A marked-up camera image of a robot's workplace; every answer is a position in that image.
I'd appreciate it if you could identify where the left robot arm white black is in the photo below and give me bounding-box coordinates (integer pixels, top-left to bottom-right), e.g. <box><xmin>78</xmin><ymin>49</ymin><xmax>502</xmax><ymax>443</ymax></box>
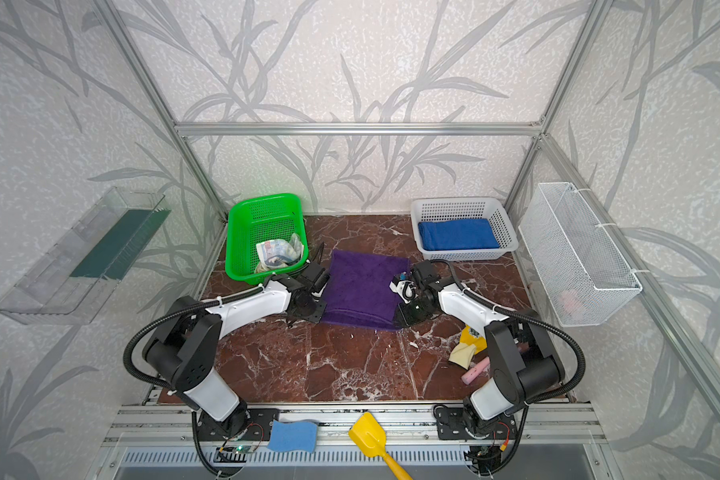
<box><xmin>122</xmin><ymin>244</ymin><xmax>329</xmax><ymax>430</ymax></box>

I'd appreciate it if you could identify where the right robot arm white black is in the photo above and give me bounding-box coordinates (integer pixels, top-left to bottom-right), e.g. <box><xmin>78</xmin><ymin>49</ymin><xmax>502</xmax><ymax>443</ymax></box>
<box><xmin>389</xmin><ymin>260</ymin><xmax>586</xmax><ymax>439</ymax></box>

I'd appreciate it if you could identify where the white wire wall basket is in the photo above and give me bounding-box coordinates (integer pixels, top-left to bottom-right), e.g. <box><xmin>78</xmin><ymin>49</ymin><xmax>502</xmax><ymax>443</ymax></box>
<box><xmin>519</xmin><ymin>182</ymin><xmax>643</xmax><ymax>327</ymax></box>

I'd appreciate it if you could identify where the clear acrylic wall shelf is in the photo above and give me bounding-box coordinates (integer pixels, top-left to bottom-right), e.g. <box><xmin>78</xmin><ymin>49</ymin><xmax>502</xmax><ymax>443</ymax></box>
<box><xmin>0</xmin><ymin>187</ymin><xmax>171</xmax><ymax>325</ymax></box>

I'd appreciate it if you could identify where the white light-blue towel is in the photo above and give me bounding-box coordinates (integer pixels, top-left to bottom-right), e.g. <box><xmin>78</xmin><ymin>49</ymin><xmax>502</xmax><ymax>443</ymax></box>
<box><xmin>255</xmin><ymin>233</ymin><xmax>305</xmax><ymax>273</ymax></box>

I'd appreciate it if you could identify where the blue sponge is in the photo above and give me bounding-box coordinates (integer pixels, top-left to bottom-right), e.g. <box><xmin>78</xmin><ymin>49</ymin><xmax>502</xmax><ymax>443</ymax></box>
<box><xmin>267</xmin><ymin>421</ymin><xmax>318</xmax><ymax>453</ymax></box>

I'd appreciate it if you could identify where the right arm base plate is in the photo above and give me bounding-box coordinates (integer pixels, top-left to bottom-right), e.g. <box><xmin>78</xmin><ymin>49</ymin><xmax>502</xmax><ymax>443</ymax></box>
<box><xmin>432</xmin><ymin>404</ymin><xmax>517</xmax><ymax>444</ymax></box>

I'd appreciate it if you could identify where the yellow plastic shovel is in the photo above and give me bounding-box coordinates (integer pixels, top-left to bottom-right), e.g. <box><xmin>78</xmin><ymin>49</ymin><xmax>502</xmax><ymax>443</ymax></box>
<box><xmin>348</xmin><ymin>411</ymin><xmax>412</xmax><ymax>480</ymax></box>

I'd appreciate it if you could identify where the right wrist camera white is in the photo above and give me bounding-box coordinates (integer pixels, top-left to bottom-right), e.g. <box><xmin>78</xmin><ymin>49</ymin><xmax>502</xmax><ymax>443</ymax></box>
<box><xmin>389</xmin><ymin>272</ymin><xmax>416</xmax><ymax>303</ymax></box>

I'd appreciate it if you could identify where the yellow packet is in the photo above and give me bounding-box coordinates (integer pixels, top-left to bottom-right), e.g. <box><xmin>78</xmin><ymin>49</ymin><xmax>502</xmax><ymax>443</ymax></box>
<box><xmin>460</xmin><ymin>327</ymin><xmax>487</xmax><ymax>354</ymax></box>

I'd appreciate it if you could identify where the pink item in wire basket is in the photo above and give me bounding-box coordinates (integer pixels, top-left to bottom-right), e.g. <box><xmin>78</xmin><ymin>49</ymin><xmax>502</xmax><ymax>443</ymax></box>
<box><xmin>560</xmin><ymin>290</ymin><xmax>585</xmax><ymax>318</ymax></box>

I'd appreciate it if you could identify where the white plastic basket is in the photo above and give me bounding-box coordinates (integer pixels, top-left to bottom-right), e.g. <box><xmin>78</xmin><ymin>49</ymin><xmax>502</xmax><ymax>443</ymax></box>
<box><xmin>411</xmin><ymin>197</ymin><xmax>518</xmax><ymax>261</ymax></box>

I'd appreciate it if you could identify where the pale yellow cloth piece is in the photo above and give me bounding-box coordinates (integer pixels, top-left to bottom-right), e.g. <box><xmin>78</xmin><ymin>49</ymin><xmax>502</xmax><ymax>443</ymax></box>
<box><xmin>448</xmin><ymin>342</ymin><xmax>476</xmax><ymax>370</ymax></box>

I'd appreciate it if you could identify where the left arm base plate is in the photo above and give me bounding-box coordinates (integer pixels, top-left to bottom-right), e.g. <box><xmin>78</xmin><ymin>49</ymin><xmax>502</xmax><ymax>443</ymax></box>
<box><xmin>196</xmin><ymin>406</ymin><xmax>279</xmax><ymax>442</ymax></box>

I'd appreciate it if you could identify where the green plastic basket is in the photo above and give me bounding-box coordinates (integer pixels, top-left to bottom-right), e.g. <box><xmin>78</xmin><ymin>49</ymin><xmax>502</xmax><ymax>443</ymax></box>
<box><xmin>225</xmin><ymin>193</ymin><xmax>308</xmax><ymax>285</ymax></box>

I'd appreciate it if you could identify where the blue towel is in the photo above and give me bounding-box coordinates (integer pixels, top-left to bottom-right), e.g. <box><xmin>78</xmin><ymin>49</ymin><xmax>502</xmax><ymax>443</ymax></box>
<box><xmin>418</xmin><ymin>218</ymin><xmax>500</xmax><ymax>251</ymax></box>

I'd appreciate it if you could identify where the purple towel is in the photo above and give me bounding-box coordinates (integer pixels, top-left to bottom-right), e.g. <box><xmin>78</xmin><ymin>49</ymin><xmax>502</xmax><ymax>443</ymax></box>
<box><xmin>321</xmin><ymin>249</ymin><xmax>410</xmax><ymax>331</ymax></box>

